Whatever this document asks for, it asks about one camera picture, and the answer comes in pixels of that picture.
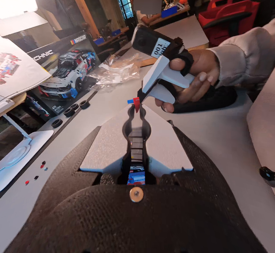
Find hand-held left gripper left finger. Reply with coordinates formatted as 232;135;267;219
79;104;132;182

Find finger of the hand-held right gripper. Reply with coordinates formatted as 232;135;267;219
137;85;176;104
142;55;170;94

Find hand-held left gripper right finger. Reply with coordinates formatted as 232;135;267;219
140;105;194;182

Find lego race car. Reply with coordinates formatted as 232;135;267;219
126;126;147;186

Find person's right forearm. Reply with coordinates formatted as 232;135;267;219
206;18;275;88

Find lego set box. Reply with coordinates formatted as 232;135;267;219
24;31;101;122

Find crumpled clear plastic bags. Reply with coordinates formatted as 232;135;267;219
89;54;143;92

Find paned window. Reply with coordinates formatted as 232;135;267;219
118;0;134;19

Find white booklet stand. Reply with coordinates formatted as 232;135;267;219
0;92;54;192

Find white instruction booklet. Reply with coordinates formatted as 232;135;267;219
0;36;52;102

